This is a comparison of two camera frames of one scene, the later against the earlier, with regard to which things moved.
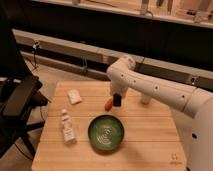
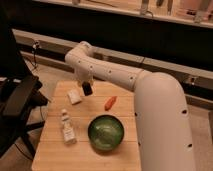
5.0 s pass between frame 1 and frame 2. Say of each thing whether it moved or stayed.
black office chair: stayed
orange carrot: stayed
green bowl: stayed
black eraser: moved
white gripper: moved
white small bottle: stayed
